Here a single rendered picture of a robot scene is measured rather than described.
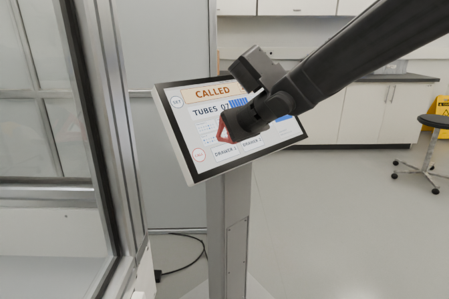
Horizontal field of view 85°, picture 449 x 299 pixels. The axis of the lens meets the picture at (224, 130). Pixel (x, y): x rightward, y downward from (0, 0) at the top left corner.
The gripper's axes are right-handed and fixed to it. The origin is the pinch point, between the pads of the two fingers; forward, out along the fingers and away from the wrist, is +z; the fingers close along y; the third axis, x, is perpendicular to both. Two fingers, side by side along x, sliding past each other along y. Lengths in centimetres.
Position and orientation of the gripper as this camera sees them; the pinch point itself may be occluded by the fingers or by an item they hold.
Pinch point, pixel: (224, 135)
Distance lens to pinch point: 57.2
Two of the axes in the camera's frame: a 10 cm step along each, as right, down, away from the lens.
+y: -7.5, 2.3, -6.2
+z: -5.2, 3.7, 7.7
